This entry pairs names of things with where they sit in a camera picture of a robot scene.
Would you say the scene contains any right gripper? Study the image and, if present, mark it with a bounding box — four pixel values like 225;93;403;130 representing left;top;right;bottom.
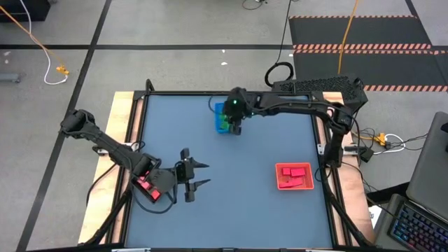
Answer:
221;87;253;137

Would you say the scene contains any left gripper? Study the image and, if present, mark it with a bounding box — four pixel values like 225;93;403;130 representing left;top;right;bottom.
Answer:
174;147;211;204

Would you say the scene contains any blue plastic basket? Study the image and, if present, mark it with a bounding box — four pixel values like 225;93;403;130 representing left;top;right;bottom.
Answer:
213;101;242;134

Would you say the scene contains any black plastic basket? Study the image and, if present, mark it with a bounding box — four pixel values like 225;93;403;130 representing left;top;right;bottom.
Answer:
130;173;164;204

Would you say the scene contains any black perforated computer tower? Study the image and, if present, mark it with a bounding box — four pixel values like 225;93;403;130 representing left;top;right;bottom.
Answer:
271;76;369;115

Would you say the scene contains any orange plastic basket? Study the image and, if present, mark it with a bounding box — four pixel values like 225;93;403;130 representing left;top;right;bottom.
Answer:
274;162;315;191

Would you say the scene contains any wooden table board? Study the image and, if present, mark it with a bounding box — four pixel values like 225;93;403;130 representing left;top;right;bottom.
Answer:
77;91;145;245
314;91;376;246

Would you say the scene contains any black power adapter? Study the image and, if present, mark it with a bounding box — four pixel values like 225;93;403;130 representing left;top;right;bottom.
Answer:
344;143;375;163

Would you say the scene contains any yellow power plug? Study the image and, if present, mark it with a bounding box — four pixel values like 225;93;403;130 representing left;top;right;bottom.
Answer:
353;131;386;145

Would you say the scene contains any black hazard-striped floor mat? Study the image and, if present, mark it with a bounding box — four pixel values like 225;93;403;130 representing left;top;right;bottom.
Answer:
288;15;448;94

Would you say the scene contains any white paper sheet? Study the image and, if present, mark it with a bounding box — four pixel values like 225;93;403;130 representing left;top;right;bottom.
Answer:
367;205;383;229

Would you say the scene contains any grey floor object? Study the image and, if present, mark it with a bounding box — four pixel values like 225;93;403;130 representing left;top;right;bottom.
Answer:
0;72;21;84

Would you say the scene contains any laptop with backlit keyboard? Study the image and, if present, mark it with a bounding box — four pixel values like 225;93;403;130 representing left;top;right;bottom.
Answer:
371;193;448;252

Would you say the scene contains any black box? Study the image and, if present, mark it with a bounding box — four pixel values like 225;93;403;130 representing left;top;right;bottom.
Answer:
0;0;50;24

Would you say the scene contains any black coiled cable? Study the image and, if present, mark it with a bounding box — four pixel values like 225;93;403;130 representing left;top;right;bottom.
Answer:
263;0;295;88

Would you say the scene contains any black diagonal frame strut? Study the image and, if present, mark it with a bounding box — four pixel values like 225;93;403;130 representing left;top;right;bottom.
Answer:
323;167;374;248
83;188;136;246

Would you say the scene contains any yellow hanging cable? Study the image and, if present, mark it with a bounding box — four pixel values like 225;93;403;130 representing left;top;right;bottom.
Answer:
337;0;360;76

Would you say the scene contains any white power cable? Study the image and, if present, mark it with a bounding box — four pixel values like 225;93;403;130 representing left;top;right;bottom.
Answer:
384;133;406;154

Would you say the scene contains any orange extension cable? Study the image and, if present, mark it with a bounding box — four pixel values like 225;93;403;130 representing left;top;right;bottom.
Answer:
0;5;70;76

